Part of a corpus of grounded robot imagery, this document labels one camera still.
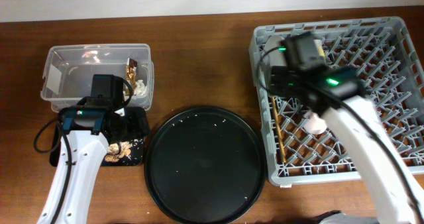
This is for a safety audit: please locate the white tissue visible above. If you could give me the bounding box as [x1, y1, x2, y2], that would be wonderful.
[127, 80, 147, 96]

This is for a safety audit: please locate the yellow plastic bowl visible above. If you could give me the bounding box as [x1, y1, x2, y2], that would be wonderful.
[313, 39, 326, 64]

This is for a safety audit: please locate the pink plastic cup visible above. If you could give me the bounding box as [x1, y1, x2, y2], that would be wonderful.
[303, 111, 327, 135]

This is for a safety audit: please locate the brown foil snack wrapper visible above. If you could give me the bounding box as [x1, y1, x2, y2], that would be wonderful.
[125, 58, 138, 88]

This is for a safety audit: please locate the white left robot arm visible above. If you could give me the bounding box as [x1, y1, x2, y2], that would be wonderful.
[38, 74, 150, 223]

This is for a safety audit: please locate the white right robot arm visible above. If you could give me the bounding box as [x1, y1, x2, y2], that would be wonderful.
[261, 32, 423, 223]

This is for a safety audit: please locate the black rectangular waste tray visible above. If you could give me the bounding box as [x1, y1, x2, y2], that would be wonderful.
[50, 105, 150, 166]

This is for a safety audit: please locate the grey plastic dishwasher rack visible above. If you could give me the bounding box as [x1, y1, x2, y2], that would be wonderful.
[248, 17, 423, 188]

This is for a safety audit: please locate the clear plastic waste bin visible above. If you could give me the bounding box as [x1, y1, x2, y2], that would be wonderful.
[40, 44, 154, 112]

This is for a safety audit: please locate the peanut shells and rice pile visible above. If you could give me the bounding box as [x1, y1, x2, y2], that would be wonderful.
[104, 139, 144, 165]

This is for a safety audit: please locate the round black serving tray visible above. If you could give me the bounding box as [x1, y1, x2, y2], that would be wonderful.
[144, 106, 267, 223]

